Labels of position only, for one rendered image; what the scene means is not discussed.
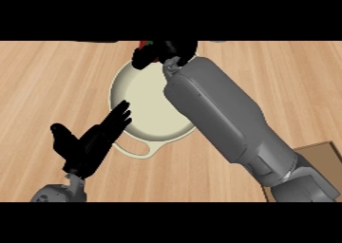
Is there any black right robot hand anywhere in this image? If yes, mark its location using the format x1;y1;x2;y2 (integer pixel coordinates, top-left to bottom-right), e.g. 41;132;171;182
129;41;199;71

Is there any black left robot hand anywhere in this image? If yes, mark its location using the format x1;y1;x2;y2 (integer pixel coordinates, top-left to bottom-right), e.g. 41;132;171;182
48;100;132;180

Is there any red tomato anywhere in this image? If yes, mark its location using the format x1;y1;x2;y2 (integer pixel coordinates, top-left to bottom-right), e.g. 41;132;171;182
137;41;159;63

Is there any cream pot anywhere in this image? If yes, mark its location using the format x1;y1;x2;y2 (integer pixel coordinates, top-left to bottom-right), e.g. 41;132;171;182
109;55;199;159

